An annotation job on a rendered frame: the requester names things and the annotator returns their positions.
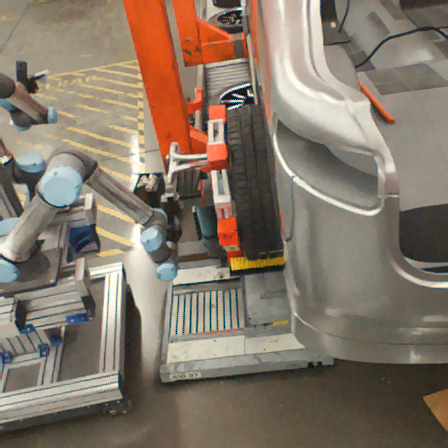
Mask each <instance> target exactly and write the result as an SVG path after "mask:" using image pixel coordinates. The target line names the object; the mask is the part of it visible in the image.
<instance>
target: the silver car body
mask: <svg viewBox="0 0 448 448"><path fill-rule="evenodd" d="M240 1H241V7H242V17H243V16H244V15H245V18H244V26H245V28H246V29H248V28H249V34H248V35H247V36H246V41H247V47H248V53H249V60H250V68H251V78H252V86H253V94H254V100H255V104H257V94H256V84H255V71H254V66H255V69H256V74H257V80H258V87H259V93H260V100H261V107H262V115H263V122H264V137H265V145H266V153H267V161H268V168H269V177H270V185H271V194H272V202H273V211H274V220H275V230H276V238H277V249H278V256H279V262H280V268H281V274H282V281H283V287H284V294H285V299H286V306H287V312H288V318H289V323H290V327H291V330H292V332H293V334H294V336H295V337H296V339H297V340H298V341H299V343H300V344H301V345H303V346H304V347H305V348H307V349H309V350H311V351H313V352H315V353H318V354H321V355H325V356H328V357H332V358H336V359H341V360H347V361H356V362H366V363H386V364H426V363H448V0H240ZM245 5H246V8H247V14H245V12H244V9H245Z"/></svg>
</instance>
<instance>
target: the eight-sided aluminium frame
mask: <svg viewBox="0 0 448 448"><path fill-rule="evenodd" d="M217 132H219V133H217ZM217 135H219V141H214V136H217ZM224 142H226V143H227V146H228V151H229V157H230V148H229V138H228V133H227V132H226V129H225V123H224V120H223V119H218V120H211V121H208V143H207V144H208V145H209V144H217V143H224ZM222 172H223V180H224V189H225V193H220V194H219V186H218V178H217V170H211V174H212V183H213V192H214V195H213V199H214V204H215V209H216V211H217V217H218V220H220V219H223V213H222V209H223V208H225V219H228V218H237V224H239V219H238V212H237V205H236V198H235V191H234V199H235V200H232V203H231V196H230V186H229V177H228V169H222ZM232 208H233V212H232ZM223 249H225V250H226V251H227V252H232V251H240V250H241V244H240V237H239V244H238V245H231V246H224V247H223Z"/></svg>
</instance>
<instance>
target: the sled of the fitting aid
mask: <svg viewBox="0 0 448 448"><path fill-rule="evenodd" d="M240 282H241V296H242V312H243V327H244V333H245V338H252V337H261V336H269V335H278V334H287V333H293V332H292V330H291V327H290V323H289V321H280V322H271V323H263V324H255V325H250V324H249V318H248V305H247V293H246V280H245V275H242V276H240Z"/></svg>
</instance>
